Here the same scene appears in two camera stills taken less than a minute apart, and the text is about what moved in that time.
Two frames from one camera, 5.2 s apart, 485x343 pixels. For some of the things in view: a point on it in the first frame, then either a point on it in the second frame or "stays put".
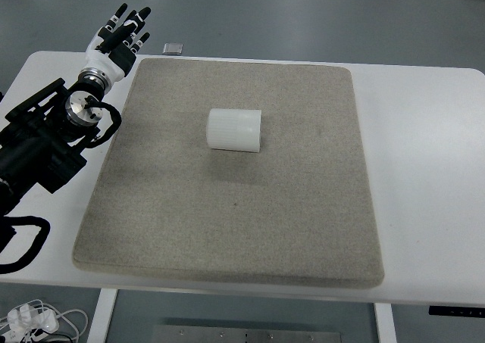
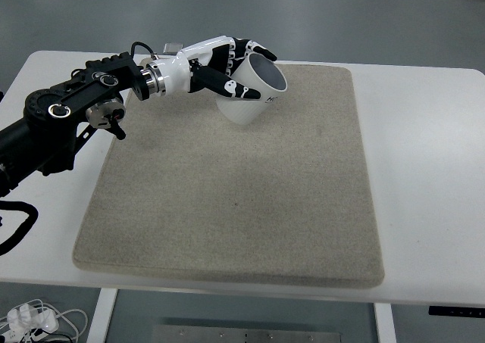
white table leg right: (386, 322) stays put
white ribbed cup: (234, 129) -> (260, 74)
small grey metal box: (172, 48) stays put
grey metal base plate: (241, 334) stays put
